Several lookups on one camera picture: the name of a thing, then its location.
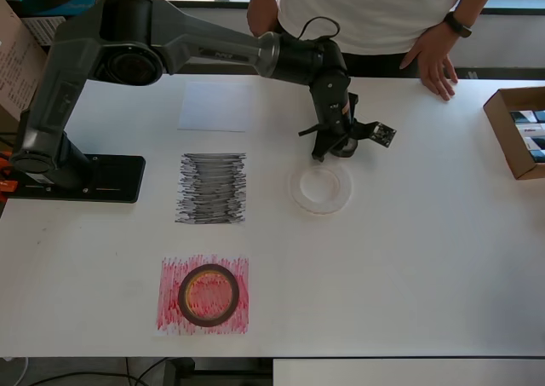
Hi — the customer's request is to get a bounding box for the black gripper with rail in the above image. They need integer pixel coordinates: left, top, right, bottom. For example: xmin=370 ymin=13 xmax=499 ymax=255
xmin=312 ymin=92 xmax=365 ymax=162

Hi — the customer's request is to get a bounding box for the red 3M tape roll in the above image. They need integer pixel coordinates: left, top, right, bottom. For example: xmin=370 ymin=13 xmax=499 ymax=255
xmin=177 ymin=263 xmax=241 ymax=328

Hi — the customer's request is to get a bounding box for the wide white tape roll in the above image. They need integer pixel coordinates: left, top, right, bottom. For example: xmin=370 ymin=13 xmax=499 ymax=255
xmin=289 ymin=164 xmax=354 ymax=216

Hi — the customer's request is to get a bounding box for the person's left hand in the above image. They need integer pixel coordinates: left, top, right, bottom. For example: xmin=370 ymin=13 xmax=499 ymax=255
xmin=399 ymin=34 xmax=460 ymax=102

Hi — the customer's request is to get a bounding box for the person's right hand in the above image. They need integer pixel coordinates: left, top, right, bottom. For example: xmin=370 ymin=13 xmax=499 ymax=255
xmin=248 ymin=0 xmax=282 ymax=37

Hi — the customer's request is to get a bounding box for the blank white paper sheet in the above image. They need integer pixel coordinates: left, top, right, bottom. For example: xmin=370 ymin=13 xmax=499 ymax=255
xmin=176 ymin=81 xmax=255 ymax=133

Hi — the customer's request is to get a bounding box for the paper with black scribble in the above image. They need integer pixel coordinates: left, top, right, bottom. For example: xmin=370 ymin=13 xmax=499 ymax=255
xmin=173 ymin=151 xmax=249 ymax=226

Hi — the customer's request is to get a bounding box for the person in white shirt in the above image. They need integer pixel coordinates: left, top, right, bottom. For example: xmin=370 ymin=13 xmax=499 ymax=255
xmin=276 ymin=0 xmax=473 ymax=78

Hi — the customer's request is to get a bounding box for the open cardboard tray box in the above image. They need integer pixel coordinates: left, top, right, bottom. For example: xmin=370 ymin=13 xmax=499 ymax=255
xmin=483 ymin=86 xmax=545 ymax=181

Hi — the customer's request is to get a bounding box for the black wristwatch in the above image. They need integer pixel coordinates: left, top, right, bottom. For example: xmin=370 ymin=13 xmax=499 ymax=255
xmin=442 ymin=11 xmax=473 ymax=38

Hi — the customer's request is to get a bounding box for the small white product box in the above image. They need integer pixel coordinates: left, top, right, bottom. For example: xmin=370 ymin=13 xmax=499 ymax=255
xmin=513 ymin=123 xmax=545 ymax=139

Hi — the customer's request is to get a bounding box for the paper with red scribble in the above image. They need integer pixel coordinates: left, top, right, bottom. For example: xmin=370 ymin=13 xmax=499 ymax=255
xmin=153 ymin=254 xmax=250 ymax=338

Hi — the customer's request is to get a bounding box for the white side table top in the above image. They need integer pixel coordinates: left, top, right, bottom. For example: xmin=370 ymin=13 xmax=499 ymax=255
xmin=272 ymin=358 xmax=545 ymax=386

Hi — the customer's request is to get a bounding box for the wide brown printed carton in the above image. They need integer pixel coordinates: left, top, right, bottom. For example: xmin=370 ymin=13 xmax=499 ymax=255
xmin=0 ymin=0 xmax=49 ymax=123

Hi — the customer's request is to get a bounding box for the orange clamp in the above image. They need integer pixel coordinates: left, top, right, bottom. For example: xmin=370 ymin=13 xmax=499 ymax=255
xmin=0 ymin=149 xmax=19 ymax=195

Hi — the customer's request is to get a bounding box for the wrist camera board with bracket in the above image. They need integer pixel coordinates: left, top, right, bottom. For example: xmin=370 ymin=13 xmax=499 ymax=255
xmin=355 ymin=120 xmax=398 ymax=150

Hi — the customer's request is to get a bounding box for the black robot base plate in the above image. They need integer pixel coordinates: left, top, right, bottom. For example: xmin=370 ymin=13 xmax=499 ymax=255
xmin=7 ymin=154 xmax=146 ymax=205

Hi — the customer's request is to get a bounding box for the black table leg frame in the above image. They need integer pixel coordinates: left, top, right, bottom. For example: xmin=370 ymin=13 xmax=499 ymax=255
xmin=168 ymin=357 xmax=274 ymax=386

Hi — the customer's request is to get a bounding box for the black floor cable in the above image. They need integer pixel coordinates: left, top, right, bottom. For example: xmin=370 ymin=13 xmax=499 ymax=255
xmin=25 ymin=355 xmax=171 ymax=386

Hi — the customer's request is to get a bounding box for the white floor cable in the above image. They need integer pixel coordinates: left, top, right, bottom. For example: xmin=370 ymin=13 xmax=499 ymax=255
xmin=0 ymin=354 xmax=30 ymax=386

